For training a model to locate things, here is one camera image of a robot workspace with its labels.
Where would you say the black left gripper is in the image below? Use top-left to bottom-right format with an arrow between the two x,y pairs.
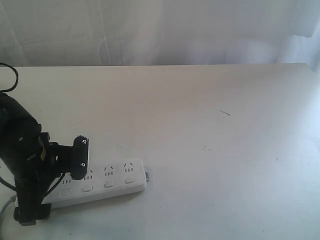
13,132 -> 75,227

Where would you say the white five-outlet power strip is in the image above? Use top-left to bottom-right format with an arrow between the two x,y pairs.
42,158 -> 147,209

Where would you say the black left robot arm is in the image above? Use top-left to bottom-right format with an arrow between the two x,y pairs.
0,92 -> 89,226

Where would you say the white backdrop curtain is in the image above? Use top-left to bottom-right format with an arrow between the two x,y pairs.
0,0 -> 320,73

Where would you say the grey power cord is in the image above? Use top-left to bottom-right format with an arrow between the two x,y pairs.
0,196 -> 18,221

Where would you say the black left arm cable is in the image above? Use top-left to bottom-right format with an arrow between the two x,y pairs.
0,62 -> 20,94

